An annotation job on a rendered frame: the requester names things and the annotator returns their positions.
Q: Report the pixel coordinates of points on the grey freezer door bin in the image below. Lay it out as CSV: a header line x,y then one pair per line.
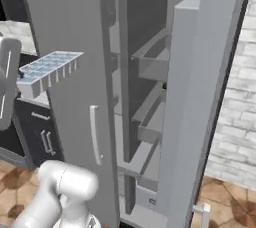
x,y
151,62
143,165
151,125

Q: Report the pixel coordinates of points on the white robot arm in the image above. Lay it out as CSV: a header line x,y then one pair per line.
x,y
66,185

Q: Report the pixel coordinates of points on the grey fridge door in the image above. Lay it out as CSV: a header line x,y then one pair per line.
x,y
73,38

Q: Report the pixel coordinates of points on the grey freezer door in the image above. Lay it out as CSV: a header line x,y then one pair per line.
x,y
200,88

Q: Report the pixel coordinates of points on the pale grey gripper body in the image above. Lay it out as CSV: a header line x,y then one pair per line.
x,y
9,72

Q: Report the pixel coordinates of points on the dark drawer front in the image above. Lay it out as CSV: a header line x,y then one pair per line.
x,y
26,113

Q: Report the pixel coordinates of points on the dark cupboard door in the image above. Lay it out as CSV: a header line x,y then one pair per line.
x,y
36,148

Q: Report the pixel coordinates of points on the pale blue ice cube tray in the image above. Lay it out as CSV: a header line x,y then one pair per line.
x,y
50,65

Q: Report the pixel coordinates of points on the grey fridge body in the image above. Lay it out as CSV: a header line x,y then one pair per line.
x,y
146,8

